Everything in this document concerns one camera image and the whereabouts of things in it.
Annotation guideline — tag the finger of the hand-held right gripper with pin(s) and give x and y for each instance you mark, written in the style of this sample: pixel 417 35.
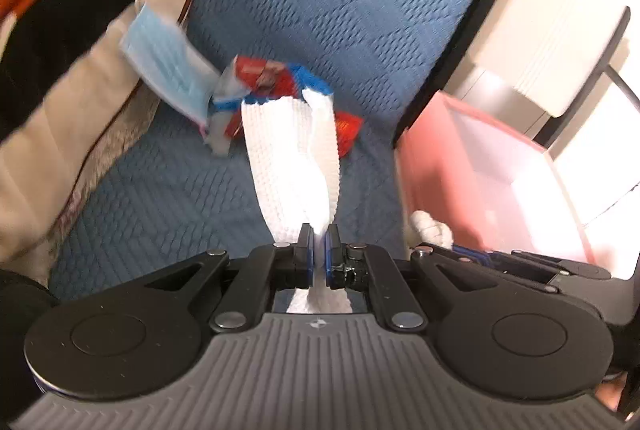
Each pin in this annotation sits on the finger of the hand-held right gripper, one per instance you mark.
pixel 550 267

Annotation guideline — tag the red black cream striped blanket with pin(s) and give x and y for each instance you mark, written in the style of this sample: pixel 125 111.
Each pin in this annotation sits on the red black cream striped blanket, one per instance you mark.
pixel 75 74

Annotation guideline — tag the white cloth strip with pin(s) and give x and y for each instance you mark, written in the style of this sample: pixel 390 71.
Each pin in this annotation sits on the white cloth strip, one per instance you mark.
pixel 285 169

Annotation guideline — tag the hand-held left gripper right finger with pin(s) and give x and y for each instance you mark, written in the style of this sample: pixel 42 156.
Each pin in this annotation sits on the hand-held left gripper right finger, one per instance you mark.
pixel 332 255

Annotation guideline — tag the pink cardboard box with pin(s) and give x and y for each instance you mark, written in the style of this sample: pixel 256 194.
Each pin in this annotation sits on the pink cardboard box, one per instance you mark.
pixel 450 169

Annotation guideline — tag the blue face mask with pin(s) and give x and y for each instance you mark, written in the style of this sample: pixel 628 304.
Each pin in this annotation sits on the blue face mask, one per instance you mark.
pixel 165 59

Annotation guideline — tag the person's right hand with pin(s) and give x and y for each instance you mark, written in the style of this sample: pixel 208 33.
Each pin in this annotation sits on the person's right hand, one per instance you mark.
pixel 612 392

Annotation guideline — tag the red foil packet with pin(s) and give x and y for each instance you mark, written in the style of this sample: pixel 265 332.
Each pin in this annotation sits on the red foil packet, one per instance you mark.
pixel 350 129

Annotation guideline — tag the grey floral lace cloth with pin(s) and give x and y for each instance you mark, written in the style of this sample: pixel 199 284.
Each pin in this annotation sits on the grey floral lace cloth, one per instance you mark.
pixel 110 159

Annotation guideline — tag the red blue snack wrapper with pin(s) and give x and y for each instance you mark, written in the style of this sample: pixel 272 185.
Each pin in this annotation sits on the red blue snack wrapper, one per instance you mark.
pixel 265 77

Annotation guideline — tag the white folding chair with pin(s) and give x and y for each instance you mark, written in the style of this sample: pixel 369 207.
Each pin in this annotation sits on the white folding chair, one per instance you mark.
pixel 540 9

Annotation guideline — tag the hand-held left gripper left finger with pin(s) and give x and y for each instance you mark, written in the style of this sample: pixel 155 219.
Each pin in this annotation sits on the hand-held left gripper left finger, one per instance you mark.
pixel 306 255

